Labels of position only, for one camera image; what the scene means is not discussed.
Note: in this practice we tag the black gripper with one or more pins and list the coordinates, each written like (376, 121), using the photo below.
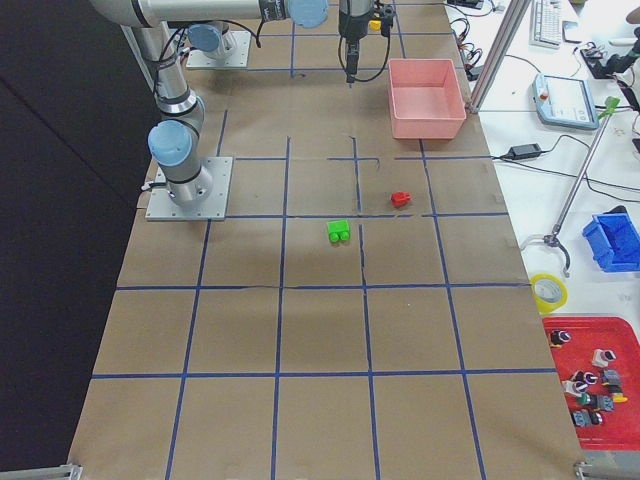
(350, 20)

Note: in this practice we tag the red toy block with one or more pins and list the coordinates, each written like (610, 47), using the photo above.
(400, 199)

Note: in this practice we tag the green toy block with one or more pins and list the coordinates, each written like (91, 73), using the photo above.
(338, 231)

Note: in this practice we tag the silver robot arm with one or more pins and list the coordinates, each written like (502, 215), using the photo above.
(154, 30)
(178, 45)

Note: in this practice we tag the pink plastic box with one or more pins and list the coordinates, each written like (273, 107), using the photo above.
(425, 100)

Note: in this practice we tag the white keyboard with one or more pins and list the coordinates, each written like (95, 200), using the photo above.
(545, 23)

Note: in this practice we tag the black power adapter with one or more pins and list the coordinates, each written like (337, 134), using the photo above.
(524, 151)

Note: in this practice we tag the robot teach pendant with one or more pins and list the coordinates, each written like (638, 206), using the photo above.
(564, 101)

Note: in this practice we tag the black smartphone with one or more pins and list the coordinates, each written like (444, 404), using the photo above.
(571, 32)

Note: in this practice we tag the metal reacher grabber tool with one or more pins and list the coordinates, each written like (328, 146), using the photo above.
(551, 239)

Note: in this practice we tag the yellow tape roll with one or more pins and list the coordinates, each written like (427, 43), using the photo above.
(549, 292)

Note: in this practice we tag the blue storage bin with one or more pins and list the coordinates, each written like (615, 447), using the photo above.
(614, 242)

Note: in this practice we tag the red plastic tray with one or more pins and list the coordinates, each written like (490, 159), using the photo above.
(597, 361)

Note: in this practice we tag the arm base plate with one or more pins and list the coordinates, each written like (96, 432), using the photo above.
(213, 50)
(204, 198)

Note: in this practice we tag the aluminium frame post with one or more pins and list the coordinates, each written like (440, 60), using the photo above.
(506, 32)

